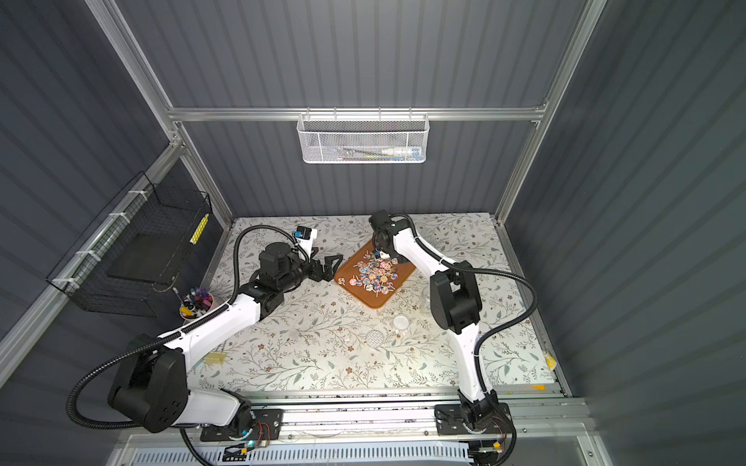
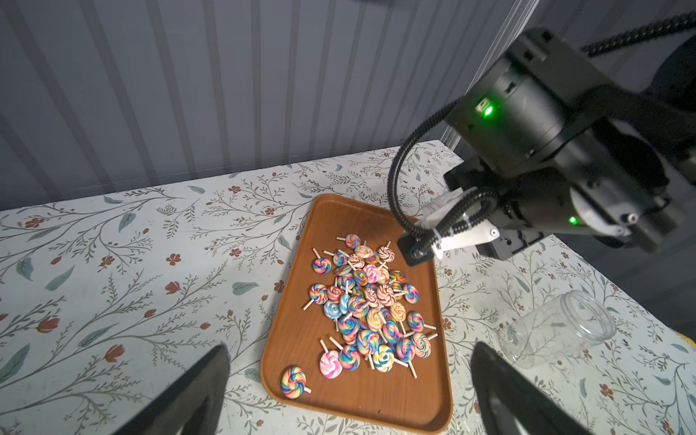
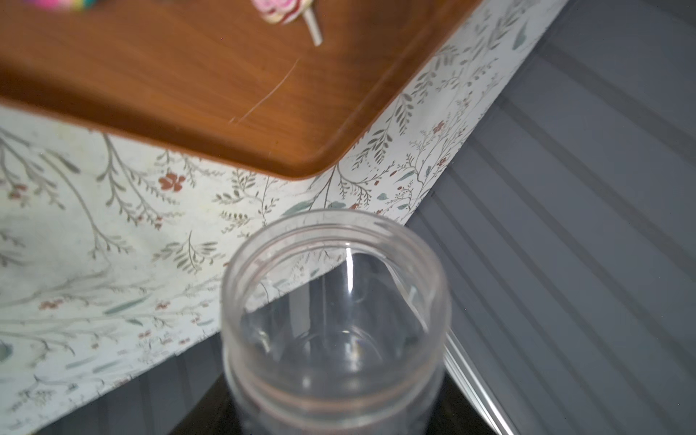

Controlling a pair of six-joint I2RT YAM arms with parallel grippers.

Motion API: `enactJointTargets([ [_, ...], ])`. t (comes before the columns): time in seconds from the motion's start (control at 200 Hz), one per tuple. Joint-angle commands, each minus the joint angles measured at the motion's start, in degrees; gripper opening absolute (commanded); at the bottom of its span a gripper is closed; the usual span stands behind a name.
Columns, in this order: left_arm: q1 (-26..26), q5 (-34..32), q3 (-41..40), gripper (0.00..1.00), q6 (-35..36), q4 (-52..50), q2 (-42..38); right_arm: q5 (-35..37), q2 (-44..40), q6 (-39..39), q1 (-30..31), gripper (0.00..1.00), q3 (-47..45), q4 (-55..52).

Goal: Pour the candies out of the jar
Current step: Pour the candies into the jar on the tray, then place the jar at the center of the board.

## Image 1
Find yellow tape scraps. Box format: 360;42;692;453
532;351;558;391

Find clear candy jar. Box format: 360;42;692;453
419;289;431;315

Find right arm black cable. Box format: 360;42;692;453
391;214;540;466

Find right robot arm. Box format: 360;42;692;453
368;211;498;432

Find white wire mesh basket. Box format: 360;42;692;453
296;114;431;165

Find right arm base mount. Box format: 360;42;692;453
433;402;510;437

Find pink pen cup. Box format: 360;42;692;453
179;287;214;322

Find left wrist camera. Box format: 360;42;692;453
295;225;318;256

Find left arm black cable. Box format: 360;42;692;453
65;224;304;466

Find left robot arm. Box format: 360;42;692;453
108;242;343;438

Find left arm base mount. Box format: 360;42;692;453
200;409;285;444

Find pens in white basket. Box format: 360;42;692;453
338;146;425;162

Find pile of colourful lollipops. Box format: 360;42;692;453
336;254;399;296

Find black wire basket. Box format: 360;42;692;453
47;176;212;318

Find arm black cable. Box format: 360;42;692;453
65;224;304;466
391;214;540;466

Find brown wooden tray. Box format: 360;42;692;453
334;241;416;309

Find yellow tag on basket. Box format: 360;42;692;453
190;214;210;245

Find yellow sticky note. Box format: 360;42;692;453
202;351;227;365

